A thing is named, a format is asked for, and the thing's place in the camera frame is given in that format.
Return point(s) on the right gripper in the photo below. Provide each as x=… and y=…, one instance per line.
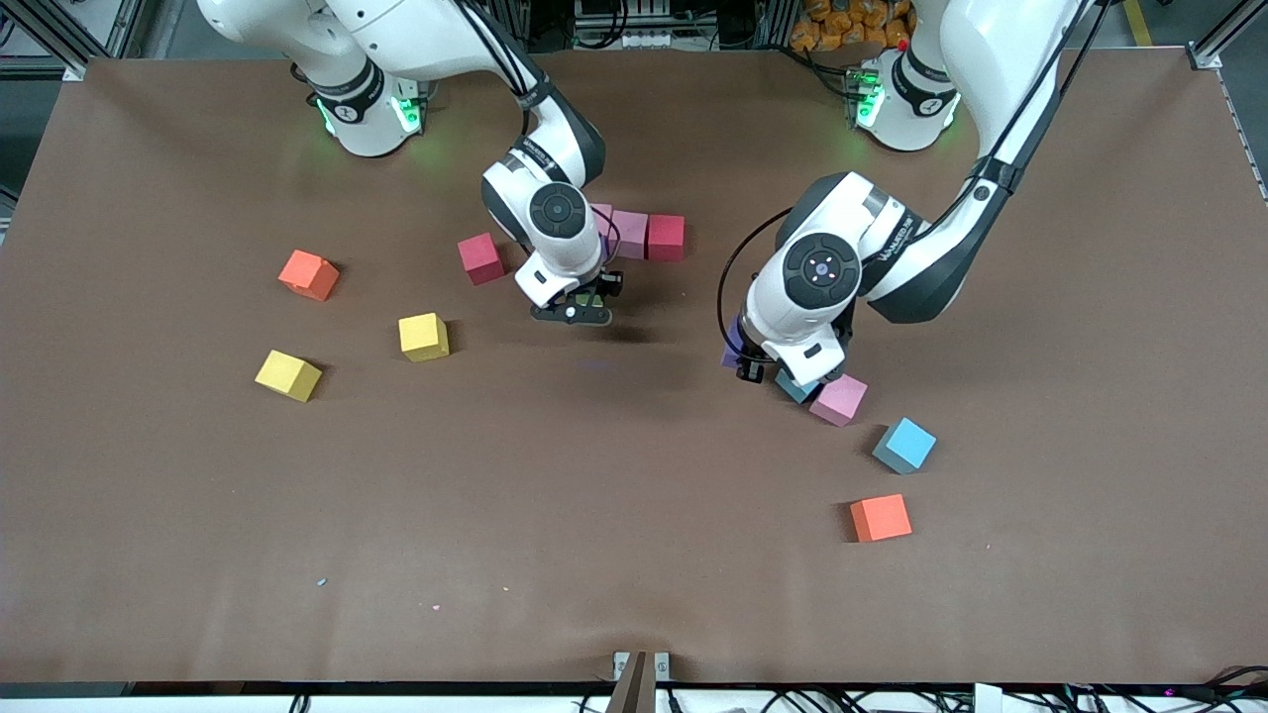
x=607, y=282

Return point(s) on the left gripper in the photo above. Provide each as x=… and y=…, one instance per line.
x=750, y=369

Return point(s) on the green foam cube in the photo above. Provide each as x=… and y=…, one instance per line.
x=591, y=298

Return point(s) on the pink foam cube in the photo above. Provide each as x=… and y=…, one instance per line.
x=630, y=236
x=602, y=220
x=840, y=401

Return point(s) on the red foam cube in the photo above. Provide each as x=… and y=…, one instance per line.
x=666, y=238
x=481, y=259

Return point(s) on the yellow foam cube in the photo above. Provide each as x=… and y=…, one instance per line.
x=424, y=337
x=288, y=375

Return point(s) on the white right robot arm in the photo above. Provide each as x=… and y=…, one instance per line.
x=567, y=255

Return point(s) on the blue foam cube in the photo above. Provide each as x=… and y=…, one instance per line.
x=906, y=443
x=795, y=388

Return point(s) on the orange foam cube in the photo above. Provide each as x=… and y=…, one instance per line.
x=881, y=518
x=309, y=277

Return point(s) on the brown paper table cover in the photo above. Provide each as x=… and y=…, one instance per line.
x=634, y=495

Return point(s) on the white electronic device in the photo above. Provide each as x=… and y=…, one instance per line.
x=634, y=40

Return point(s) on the orange snack bags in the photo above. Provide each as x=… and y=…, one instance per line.
x=842, y=25

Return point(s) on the aluminium frame post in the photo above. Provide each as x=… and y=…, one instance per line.
x=1207, y=57
x=74, y=67

